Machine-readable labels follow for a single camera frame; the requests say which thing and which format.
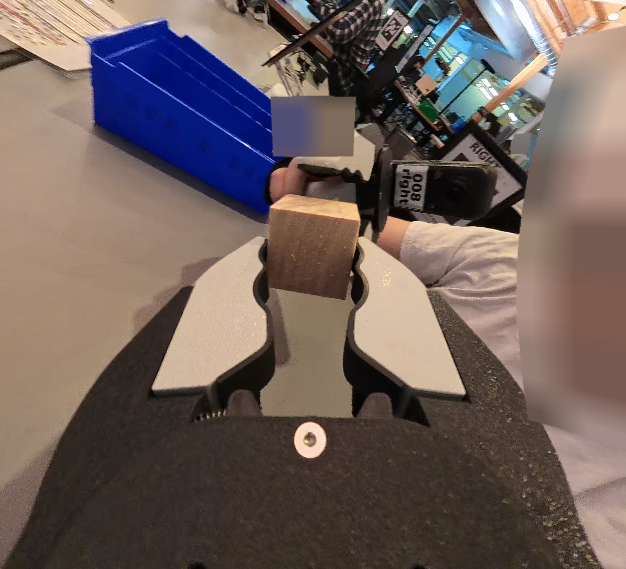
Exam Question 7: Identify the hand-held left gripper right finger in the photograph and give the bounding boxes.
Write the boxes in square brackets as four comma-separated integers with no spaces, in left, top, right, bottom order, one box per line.
[342,238,468,417]

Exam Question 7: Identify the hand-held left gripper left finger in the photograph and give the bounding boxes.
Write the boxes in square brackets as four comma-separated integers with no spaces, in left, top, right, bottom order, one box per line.
[152,236,277,414]

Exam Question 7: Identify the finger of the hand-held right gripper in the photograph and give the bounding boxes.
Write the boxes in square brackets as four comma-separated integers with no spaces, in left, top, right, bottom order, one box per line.
[296,163,375,188]

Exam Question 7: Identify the light wood cube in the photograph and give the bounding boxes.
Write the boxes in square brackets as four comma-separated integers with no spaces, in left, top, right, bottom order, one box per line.
[267,194,362,301]

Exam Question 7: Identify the blue plastic bin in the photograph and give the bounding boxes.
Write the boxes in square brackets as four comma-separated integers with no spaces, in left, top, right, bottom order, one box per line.
[85,17,294,215]

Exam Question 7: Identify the person's right hand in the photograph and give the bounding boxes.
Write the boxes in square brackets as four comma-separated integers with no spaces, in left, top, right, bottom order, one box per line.
[268,158,343,204]

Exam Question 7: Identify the black framed white sign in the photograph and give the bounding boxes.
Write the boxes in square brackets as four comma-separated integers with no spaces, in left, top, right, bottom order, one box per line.
[430,124,529,234]

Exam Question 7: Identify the black office chair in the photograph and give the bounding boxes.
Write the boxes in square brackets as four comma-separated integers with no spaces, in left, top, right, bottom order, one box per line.
[337,48,426,125]

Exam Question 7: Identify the black white marker sign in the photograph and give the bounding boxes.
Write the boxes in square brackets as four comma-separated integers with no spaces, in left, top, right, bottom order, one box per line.
[374,9,411,49]

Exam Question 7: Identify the wooden work table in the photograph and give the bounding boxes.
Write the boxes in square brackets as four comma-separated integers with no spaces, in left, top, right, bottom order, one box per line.
[213,0,338,58]

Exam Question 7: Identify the printed sheet in plastic sleeve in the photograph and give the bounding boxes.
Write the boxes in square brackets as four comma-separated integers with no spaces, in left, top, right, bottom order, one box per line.
[0,0,130,78]

